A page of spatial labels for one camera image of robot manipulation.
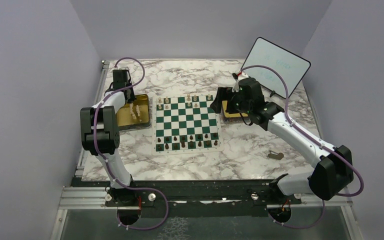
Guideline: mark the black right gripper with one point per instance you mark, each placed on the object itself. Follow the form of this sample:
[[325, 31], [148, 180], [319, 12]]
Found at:
[[223, 94]]

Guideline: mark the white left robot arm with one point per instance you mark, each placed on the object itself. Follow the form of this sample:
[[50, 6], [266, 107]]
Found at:
[[99, 129]]

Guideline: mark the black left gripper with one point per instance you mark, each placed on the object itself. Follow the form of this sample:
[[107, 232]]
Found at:
[[132, 96]]

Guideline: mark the small whiteboard on stand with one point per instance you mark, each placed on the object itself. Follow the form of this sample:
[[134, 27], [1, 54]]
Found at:
[[274, 67]]

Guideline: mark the right gold metal tin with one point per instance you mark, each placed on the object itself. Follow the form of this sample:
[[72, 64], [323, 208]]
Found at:
[[229, 117]]

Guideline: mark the left gold metal tin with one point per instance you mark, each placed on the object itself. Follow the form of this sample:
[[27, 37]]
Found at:
[[125, 120]]

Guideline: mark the gold metal tin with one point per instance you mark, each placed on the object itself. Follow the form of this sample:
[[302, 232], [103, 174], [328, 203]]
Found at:
[[229, 117], [125, 120]]

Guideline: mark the green white chess board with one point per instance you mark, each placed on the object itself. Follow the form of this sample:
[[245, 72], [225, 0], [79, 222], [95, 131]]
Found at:
[[180, 121]]

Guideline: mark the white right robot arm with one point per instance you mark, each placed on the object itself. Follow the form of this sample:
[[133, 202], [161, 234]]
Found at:
[[332, 166]]

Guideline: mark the small brass padlock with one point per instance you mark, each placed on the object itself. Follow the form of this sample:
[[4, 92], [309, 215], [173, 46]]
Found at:
[[275, 155]]

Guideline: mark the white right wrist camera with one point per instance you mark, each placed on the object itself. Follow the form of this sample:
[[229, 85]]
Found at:
[[238, 77]]

